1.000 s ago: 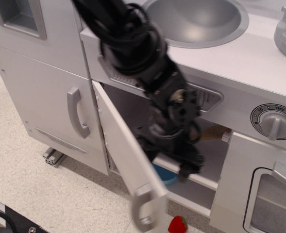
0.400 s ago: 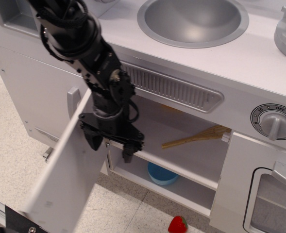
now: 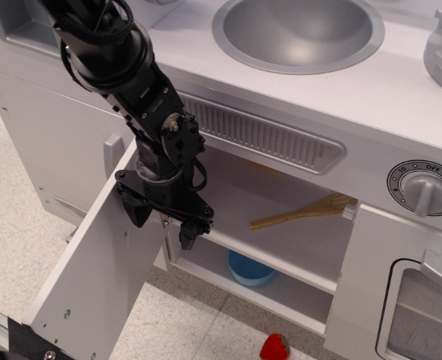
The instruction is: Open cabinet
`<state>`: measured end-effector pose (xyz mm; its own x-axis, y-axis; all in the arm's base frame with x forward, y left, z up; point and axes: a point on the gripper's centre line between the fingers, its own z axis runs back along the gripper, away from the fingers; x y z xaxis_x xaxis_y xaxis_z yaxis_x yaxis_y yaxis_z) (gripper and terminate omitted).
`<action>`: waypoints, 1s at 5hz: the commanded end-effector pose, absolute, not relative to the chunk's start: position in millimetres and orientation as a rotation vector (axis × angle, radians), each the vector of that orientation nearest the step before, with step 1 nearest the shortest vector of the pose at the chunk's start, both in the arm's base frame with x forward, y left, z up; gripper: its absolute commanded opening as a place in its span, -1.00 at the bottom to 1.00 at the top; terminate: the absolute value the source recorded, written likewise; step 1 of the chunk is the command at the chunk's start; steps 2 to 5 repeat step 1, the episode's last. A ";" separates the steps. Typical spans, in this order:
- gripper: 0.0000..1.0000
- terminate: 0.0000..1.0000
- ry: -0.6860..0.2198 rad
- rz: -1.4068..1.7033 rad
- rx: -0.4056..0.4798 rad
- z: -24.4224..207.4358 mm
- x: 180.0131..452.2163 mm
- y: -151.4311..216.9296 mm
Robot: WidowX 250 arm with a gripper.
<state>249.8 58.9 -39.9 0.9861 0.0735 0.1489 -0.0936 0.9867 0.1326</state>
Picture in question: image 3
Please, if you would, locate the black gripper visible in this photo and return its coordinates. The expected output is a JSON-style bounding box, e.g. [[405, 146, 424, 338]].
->
[[115, 164, 214, 251]]

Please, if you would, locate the silver fridge emblem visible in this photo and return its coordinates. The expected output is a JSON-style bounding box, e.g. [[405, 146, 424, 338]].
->
[[54, 196, 87, 218]]

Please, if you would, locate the silver sink bowl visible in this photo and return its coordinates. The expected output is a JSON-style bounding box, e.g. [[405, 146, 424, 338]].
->
[[212, 0, 385, 75]]

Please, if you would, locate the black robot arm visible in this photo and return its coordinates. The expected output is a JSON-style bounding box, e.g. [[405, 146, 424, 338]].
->
[[44, 1, 214, 250]]

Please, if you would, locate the red toy strawberry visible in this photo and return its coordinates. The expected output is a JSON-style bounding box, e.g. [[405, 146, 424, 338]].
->
[[260, 334, 290, 360]]

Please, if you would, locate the blue bowl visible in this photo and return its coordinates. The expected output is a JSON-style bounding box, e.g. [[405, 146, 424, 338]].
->
[[227, 250, 276, 287]]

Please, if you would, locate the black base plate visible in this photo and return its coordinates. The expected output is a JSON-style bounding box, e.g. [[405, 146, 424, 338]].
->
[[8, 317, 73, 360]]

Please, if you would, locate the white cabinet door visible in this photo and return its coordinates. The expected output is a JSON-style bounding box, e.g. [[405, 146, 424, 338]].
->
[[21, 136, 169, 360]]

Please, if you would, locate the silver vent grille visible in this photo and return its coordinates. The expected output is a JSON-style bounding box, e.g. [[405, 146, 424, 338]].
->
[[181, 94, 347, 175]]

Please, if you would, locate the grey timer knob dial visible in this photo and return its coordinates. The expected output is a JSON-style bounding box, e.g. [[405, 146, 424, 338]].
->
[[386, 160, 442, 218]]

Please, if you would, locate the silver cabinet door handle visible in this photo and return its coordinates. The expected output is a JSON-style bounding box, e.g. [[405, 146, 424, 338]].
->
[[103, 133, 125, 178]]

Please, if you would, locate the wooden spatula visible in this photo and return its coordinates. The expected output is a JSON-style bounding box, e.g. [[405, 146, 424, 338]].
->
[[250, 193, 357, 230]]

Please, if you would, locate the white toy kitchen unit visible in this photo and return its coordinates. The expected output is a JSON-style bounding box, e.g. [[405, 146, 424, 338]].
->
[[0, 1, 442, 359]]

